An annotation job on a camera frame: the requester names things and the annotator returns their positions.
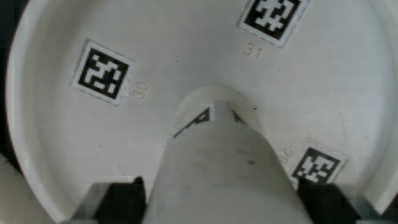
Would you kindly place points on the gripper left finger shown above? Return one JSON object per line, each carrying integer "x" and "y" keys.
{"x": 113, "y": 204}

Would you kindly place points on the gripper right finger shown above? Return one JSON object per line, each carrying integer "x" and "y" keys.
{"x": 332, "y": 207}

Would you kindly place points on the white cylindrical table leg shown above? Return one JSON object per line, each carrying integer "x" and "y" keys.
{"x": 222, "y": 185}

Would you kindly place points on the white round table top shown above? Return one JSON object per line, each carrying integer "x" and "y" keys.
{"x": 111, "y": 58}

